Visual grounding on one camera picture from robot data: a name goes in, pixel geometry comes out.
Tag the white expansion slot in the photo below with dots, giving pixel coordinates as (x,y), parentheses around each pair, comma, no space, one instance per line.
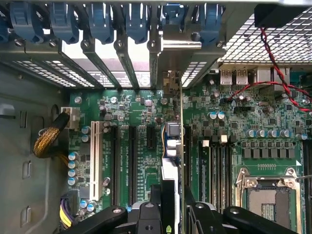
(96,161)

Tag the CPU socket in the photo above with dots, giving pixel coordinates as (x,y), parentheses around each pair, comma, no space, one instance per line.
(268,202)

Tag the blue retention clip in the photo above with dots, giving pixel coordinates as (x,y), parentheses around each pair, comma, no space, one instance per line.
(136,22)
(3,29)
(210,22)
(173,17)
(25,22)
(100,22)
(64,22)

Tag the long black expansion slot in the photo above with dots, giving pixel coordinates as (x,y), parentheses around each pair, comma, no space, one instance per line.
(115,165)
(187,158)
(132,165)

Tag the silver network port block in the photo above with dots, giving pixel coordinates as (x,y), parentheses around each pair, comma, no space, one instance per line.
(273,78)

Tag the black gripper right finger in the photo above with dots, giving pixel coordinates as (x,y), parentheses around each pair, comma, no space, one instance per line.
(204,219)

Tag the grey metal PC case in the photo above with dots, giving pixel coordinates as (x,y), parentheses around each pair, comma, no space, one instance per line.
(24,97)

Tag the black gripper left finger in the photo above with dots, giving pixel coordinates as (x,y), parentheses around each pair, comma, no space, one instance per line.
(148,219)

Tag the black switch box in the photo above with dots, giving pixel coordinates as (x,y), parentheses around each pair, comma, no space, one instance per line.
(280,15)

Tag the thin metal locking lever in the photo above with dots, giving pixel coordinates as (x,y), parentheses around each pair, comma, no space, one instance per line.
(304,177)

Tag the green motherboard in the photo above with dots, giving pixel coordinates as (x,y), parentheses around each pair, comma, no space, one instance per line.
(143,114)

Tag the silver USB port block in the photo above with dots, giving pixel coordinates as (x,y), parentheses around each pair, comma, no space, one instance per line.
(233,76)

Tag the short black expansion slot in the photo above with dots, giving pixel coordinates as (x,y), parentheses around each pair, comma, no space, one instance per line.
(151,137)

